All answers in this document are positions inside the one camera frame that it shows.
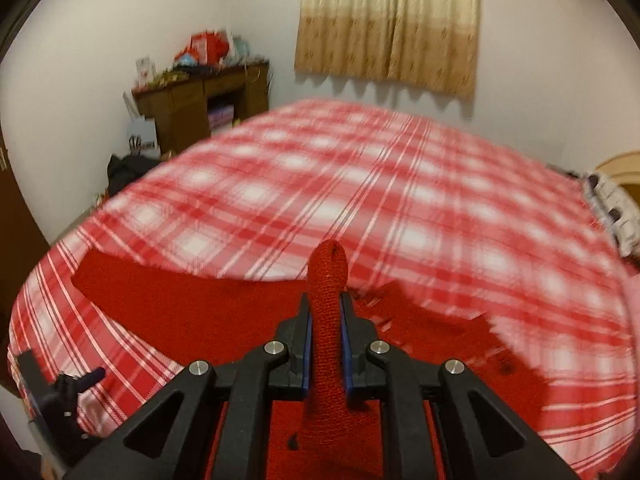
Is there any black bag on floor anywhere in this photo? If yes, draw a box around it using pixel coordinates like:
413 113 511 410
106 155 162 197

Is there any dark wooden desk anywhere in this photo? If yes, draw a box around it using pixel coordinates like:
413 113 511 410
132 61 269 154

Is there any white paper bag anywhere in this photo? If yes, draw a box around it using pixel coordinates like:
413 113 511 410
126 116 160 159

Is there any red knitted sweater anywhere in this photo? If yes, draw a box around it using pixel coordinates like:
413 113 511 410
72 240 548 479

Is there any cream wooden headboard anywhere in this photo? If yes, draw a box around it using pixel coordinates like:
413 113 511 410
596 151 640 185

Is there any red gift box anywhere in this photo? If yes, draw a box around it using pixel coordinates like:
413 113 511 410
174 30 231 66

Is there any red white plaid bed cover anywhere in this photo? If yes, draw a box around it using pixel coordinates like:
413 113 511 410
9 100 639 479

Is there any white card on desk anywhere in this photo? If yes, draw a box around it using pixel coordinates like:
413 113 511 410
136 56 156 88

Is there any grey white patterned pillow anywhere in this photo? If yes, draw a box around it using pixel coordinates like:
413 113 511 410
582 172 639 259

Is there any beige curtain on window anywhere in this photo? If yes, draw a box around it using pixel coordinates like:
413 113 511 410
294 0 480 100

